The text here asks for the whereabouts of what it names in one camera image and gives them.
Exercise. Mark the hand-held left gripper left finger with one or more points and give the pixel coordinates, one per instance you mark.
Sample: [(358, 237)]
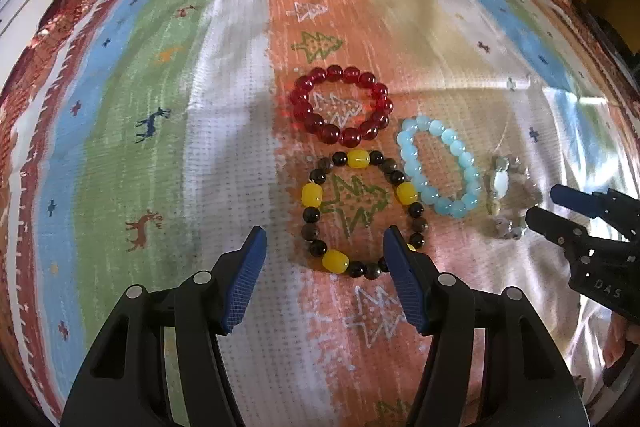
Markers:
[(245, 279)]

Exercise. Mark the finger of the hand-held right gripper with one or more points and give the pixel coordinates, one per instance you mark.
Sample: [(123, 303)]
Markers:
[(575, 199), (552, 227)]

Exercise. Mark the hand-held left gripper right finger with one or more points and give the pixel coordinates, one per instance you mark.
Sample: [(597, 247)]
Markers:
[(407, 287)]

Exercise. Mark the person's right hand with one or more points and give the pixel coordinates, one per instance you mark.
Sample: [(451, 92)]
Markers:
[(622, 337)]

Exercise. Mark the striped printed bed sheet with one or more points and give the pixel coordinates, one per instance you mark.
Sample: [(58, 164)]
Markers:
[(150, 157)]

